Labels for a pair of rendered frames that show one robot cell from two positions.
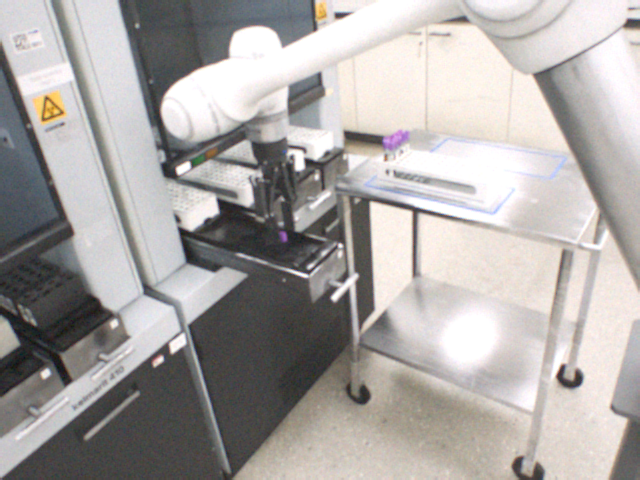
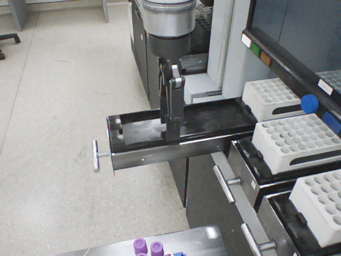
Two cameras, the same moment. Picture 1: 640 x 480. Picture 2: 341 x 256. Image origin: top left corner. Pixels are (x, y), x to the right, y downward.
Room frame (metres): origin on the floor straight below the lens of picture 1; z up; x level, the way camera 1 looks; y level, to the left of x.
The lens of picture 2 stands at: (1.37, -0.30, 1.25)
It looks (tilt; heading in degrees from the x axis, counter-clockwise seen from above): 41 degrees down; 129
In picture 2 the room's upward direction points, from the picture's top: straight up
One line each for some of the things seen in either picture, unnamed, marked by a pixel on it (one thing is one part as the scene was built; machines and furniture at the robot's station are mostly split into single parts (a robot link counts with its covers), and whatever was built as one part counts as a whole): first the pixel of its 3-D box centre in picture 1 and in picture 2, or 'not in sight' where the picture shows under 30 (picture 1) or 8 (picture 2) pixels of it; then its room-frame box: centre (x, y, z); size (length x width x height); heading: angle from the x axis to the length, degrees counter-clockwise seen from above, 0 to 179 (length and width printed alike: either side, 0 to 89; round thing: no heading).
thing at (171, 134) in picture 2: (288, 215); (173, 126); (1.09, 0.07, 0.85); 0.03 x 0.01 x 0.07; 53
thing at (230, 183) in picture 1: (217, 181); (326, 138); (1.35, 0.26, 0.83); 0.30 x 0.10 x 0.06; 53
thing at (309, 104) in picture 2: not in sight; (309, 103); (1.31, 0.13, 0.98); 0.03 x 0.01 x 0.03; 143
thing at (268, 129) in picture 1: (266, 124); (169, 14); (1.06, 0.08, 1.08); 0.09 x 0.09 x 0.06
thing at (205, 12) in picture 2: not in sight; (204, 16); (0.77, 0.66, 0.85); 0.12 x 0.02 x 0.06; 143
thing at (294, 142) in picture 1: (284, 141); not in sight; (1.59, 0.08, 0.83); 0.30 x 0.10 x 0.06; 53
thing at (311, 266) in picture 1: (218, 236); (235, 122); (1.15, 0.25, 0.78); 0.73 x 0.14 x 0.09; 53
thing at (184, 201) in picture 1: (163, 203); (304, 95); (1.26, 0.39, 0.83); 0.30 x 0.10 x 0.06; 53
